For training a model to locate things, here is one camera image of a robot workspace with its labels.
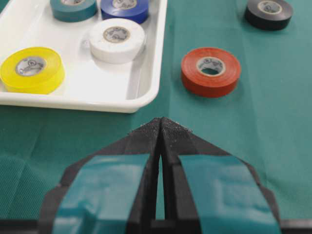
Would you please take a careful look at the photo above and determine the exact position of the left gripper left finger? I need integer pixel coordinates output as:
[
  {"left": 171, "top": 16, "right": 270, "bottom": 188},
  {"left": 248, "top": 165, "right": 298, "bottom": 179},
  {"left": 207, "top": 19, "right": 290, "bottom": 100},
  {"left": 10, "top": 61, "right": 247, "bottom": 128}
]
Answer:
[{"left": 39, "top": 118, "right": 160, "bottom": 234}]

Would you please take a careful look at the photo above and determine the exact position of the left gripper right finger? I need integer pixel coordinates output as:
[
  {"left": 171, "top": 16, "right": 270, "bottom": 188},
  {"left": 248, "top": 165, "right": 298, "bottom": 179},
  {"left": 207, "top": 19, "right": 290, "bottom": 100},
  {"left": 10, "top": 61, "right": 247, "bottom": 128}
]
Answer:
[{"left": 160, "top": 117, "right": 281, "bottom": 234}]

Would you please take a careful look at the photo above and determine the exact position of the yellow tape roll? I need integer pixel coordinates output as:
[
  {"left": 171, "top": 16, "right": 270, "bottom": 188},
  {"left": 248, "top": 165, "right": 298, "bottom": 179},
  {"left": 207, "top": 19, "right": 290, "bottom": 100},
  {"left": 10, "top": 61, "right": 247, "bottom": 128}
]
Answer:
[{"left": 0, "top": 47, "right": 65, "bottom": 94}]

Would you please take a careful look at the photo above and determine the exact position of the white tape roll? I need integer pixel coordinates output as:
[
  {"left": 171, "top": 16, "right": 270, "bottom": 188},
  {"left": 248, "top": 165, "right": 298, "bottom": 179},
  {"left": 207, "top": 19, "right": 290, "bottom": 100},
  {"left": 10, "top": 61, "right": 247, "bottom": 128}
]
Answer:
[{"left": 89, "top": 18, "right": 146, "bottom": 64}]

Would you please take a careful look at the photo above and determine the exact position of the blue tape roll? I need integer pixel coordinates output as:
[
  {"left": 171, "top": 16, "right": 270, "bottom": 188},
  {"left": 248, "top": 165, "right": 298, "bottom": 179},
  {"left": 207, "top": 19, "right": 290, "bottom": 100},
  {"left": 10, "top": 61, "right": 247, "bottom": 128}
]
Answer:
[{"left": 100, "top": 0, "right": 149, "bottom": 24}]

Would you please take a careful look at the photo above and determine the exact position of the green tape roll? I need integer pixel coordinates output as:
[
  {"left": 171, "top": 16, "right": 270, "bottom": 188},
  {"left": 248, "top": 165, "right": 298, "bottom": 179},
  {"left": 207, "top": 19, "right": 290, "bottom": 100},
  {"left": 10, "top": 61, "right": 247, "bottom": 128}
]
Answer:
[{"left": 50, "top": 0, "right": 98, "bottom": 22}]

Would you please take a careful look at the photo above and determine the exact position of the red tape roll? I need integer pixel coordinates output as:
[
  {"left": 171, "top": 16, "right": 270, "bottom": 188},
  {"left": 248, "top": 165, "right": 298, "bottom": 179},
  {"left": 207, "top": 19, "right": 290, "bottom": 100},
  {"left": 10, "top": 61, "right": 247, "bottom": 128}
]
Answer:
[{"left": 181, "top": 47, "right": 241, "bottom": 98}]

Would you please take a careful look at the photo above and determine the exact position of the black tape roll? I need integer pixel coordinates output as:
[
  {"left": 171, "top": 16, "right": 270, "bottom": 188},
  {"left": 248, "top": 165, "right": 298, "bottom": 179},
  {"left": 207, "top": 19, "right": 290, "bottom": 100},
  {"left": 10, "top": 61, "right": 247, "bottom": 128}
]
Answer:
[{"left": 244, "top": 0, "right": 293, "bottom": 31}]

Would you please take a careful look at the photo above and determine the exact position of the green table cloth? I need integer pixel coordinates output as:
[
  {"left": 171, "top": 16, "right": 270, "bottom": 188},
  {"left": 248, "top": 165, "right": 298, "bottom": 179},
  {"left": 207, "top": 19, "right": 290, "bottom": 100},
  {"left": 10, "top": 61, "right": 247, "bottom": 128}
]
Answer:
[{"left": 0, "top": 0, "right": 312, "bottom": 219}]

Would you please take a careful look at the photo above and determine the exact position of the white plastic tray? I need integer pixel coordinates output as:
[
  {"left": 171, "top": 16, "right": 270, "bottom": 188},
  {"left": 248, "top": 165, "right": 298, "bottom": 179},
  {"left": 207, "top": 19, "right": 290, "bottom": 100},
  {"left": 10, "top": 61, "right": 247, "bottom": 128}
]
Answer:
[{"left": 0, "top": 0, "right": 167, "bottom": 113}]

